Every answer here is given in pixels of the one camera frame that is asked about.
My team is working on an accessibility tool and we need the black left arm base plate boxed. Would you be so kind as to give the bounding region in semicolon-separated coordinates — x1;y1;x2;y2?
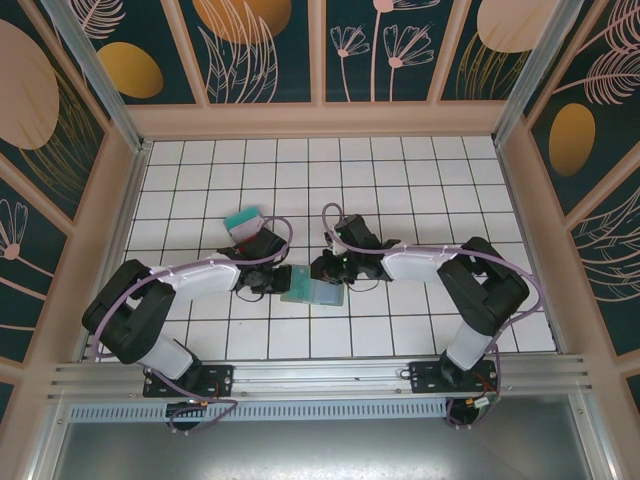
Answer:
143;363;235;399

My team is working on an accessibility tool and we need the aluminium frame post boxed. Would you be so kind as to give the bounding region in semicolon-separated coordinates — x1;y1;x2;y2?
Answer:
491;0;600;146
41;0;147;154

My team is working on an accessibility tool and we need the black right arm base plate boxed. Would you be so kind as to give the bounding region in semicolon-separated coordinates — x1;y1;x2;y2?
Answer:
408;360;501;394

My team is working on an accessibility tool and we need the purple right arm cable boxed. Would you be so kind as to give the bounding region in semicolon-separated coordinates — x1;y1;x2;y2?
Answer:
321;202;545;431

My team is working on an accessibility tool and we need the steel sheet panel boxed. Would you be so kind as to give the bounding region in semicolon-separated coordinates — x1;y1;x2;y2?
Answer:
29;394;617;480

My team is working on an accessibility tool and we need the grey slotted cable duct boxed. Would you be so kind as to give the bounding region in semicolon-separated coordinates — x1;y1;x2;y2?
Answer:
67;402;450;424

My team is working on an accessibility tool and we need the pale green card holder wallet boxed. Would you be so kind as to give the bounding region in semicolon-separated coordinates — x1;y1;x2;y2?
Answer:
279;263;348;308

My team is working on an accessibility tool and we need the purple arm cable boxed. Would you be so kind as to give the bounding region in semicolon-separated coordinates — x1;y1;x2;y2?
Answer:
321;202;545;431
92;216;295;437

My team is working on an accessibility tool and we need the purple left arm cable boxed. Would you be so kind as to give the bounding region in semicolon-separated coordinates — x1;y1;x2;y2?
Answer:
92;216;295;437

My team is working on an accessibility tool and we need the teal chip card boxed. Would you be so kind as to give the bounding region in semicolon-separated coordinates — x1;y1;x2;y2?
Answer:
224;206;264;231

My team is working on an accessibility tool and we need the teal VIP card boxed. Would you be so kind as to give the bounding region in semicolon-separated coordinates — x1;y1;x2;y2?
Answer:
291;264;316;304

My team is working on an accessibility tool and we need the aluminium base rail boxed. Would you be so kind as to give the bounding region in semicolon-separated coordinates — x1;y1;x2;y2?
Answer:
47;353;595;402

